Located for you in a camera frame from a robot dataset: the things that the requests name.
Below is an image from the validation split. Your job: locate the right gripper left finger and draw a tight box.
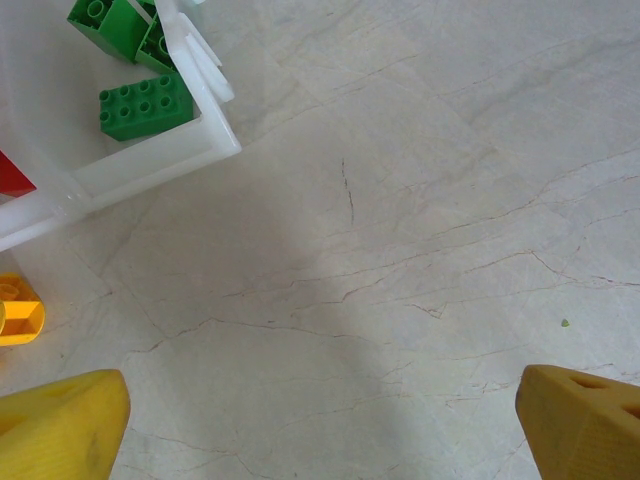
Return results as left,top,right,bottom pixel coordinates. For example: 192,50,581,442
0,368,133,480

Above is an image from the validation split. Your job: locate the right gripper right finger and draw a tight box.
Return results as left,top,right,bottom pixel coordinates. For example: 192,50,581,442
515,364,640,480

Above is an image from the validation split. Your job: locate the red lego brick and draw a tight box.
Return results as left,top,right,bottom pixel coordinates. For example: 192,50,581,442
0,148,38,200

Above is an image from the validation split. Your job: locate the dark green lego brick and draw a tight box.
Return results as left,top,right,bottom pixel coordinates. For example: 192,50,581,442
98,73,196,143

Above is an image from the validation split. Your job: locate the light green lego brick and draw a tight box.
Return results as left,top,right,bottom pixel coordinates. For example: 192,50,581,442
66,0,154,65
133,12,177,75

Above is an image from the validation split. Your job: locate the yellow lego brick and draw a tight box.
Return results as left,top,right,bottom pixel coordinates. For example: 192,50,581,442
0,272,47,347

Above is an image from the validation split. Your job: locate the white three-compartment container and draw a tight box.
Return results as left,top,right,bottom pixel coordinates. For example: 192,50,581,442
0,0,243,254

